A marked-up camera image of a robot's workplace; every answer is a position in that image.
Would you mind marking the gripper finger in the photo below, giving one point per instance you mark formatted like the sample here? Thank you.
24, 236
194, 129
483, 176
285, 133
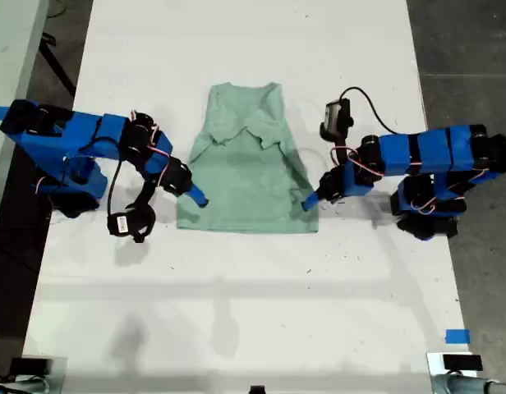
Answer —
179, 176
330, 184

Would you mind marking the pale green t-shirt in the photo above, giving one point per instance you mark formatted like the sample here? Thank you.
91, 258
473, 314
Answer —
245, 184

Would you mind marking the blue and black arm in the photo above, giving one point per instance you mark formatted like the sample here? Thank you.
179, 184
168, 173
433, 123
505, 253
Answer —
93, 135
401, 152

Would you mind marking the black rod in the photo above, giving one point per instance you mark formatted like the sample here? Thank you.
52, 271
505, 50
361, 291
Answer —
58, 67

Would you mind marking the pale side table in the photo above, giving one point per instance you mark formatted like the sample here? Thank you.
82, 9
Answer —
10, 41

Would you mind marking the black floor mat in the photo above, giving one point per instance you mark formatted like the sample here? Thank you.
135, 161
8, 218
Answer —
6, 287

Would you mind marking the small black box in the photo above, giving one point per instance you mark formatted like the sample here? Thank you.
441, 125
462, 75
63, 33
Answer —
462, 362
29, 365

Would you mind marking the small black block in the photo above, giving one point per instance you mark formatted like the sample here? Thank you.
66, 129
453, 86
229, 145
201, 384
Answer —
257, 390

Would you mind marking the black camera stalk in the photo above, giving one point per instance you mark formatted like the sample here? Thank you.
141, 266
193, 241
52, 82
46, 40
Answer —
144, 195
340, 154

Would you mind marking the black camera box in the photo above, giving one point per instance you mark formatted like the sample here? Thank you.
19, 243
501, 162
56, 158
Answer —
121, 223
335, 119

